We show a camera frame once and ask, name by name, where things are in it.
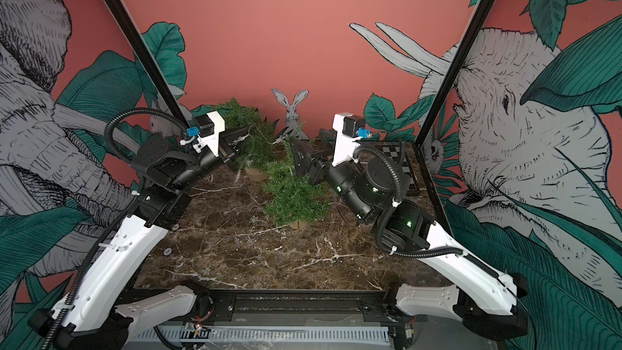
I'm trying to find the clear string light wire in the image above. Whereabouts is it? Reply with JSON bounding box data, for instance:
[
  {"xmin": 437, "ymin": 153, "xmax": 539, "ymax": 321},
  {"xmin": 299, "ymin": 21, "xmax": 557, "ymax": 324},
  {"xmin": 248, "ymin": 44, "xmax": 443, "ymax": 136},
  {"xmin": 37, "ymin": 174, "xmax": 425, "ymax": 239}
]
[{"xmin": 193, "ymin": 125, "xmax": 390, "ymax": 288}]

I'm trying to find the large green christmas tree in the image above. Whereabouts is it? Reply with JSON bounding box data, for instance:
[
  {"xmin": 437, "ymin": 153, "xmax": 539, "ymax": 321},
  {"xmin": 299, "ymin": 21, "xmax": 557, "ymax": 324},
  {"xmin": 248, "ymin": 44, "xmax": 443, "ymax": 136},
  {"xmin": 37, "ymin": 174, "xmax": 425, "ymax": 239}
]
[{"xmin": 215, "ymin": 98, "xmax": 278, "ymax": 171}]

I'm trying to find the large tree wooden base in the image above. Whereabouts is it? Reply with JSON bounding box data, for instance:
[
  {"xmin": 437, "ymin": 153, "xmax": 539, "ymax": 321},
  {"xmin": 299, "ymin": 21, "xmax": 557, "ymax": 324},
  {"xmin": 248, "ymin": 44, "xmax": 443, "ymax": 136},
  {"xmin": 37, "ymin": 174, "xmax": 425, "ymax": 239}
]
[{"xmin": 245, "ymin": 168, "xmax": 269, "ymax": 182}]

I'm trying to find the small green christmas tree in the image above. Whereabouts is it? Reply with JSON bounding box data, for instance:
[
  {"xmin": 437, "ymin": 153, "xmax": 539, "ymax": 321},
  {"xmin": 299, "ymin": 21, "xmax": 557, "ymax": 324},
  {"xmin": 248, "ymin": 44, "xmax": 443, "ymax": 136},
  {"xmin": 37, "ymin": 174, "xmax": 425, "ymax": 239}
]
[{"xmin": 262, "ymin": 148, "xmax": 330, "ymax": 226}]

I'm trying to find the small tree wooden base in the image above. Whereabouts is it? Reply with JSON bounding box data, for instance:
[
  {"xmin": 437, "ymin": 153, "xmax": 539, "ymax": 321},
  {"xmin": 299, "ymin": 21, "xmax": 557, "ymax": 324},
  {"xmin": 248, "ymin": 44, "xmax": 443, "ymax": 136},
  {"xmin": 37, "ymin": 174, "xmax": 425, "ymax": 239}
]
[{"xmin": 288, "ymin": 220, "xmax": 309, "ymax": 230}]

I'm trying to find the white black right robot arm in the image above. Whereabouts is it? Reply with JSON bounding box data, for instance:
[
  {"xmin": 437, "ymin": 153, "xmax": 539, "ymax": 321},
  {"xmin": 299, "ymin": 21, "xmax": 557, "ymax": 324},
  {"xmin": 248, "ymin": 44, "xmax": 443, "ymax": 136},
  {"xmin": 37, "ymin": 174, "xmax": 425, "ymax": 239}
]
[{"xmin": 289, "ymin": 139, "xmax": 529, "ymax": 341}]

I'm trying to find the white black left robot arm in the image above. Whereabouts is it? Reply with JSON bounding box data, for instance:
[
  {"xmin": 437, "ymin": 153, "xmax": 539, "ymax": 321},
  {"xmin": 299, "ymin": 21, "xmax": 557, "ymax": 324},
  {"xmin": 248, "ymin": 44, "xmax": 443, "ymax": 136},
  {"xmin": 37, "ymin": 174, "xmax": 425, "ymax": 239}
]
[{"xmin": 29, "ymin": 108, "xmax": 252, "ymax": 349}]

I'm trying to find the black white chessboard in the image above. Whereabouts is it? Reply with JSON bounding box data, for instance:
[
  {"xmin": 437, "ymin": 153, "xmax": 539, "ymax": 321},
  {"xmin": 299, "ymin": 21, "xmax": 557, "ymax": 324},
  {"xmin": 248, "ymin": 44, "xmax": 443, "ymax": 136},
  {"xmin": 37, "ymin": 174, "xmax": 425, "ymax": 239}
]
[{"xmin": 374, "ymin": 142, "xmax": 420, "ymax": 197}]

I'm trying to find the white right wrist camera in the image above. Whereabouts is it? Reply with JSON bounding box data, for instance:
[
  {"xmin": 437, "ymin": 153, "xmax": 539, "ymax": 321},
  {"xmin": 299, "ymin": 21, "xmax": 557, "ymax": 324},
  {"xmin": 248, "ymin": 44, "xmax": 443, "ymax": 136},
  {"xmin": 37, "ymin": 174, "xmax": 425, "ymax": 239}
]
[{"xmin": 332, "ymin": 113, "xmax": 371, "ymax": 167}]

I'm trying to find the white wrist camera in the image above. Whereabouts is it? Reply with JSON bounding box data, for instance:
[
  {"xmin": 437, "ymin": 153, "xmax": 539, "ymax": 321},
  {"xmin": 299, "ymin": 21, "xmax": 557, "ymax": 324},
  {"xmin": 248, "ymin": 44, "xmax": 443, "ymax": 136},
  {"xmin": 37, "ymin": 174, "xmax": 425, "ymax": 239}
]
[
  {"xmin": 179, "ymin": 111, "xmax": 225, "ymax": 158},
  {"xmin": 332, "ymin": 113, "xmax": 371, "ymax": 167}
]

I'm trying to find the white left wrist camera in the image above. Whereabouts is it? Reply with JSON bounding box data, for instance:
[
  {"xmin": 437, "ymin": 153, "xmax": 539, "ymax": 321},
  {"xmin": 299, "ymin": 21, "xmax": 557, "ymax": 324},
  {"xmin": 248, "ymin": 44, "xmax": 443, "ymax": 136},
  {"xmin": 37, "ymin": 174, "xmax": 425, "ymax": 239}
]
[{"xmin": 179, "ymin": 111, "xmax": 225, "ymax": 158}]

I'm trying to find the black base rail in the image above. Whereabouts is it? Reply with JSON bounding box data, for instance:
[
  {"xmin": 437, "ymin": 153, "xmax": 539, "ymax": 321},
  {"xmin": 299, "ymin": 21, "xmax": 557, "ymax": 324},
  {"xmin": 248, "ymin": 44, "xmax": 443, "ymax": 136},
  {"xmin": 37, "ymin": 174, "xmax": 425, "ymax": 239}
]
[{"xmin": 116, "ymin": 287, "xmax": 404, "ymax": 324}]

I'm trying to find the white slotted cable tray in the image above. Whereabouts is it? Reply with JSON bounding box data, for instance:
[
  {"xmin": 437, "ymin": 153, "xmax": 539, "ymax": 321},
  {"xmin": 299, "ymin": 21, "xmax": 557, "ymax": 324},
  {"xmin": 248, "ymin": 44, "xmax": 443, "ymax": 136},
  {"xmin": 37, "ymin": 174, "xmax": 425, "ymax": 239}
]
[{"xmin": 160, "ymin": 326, "xmax": 393, "ymax": 349}]

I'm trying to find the black frame post left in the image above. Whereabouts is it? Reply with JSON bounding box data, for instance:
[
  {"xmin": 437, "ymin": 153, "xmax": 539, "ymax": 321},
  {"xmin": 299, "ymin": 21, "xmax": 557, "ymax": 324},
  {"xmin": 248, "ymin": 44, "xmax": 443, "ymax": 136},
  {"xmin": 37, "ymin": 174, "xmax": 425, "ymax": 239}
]
[{"xmin": 104, "ymin": 0, "xmax": 189, "ymax": 128}]

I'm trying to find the black frame post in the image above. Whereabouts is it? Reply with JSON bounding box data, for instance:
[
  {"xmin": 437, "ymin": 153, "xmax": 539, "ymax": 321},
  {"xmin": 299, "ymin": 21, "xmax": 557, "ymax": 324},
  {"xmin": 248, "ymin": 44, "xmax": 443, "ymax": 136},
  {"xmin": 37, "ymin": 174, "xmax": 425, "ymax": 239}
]
[
  {"xmin": 414, "ymin": 0, "xmax": 516, "ymax": 147},
  {"xmin": 104, "ymin": 0, "xmax": 189, "ymax": 128}
]

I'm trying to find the black frame post right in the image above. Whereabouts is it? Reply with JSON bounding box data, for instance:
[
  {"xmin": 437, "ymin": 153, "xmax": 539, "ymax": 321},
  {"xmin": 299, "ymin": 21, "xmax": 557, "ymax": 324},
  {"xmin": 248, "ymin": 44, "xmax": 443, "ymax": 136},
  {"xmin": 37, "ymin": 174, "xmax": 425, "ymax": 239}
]
[{"xmin": 414, "ymin": 0, "xmax": 516, "ymax": 147}]

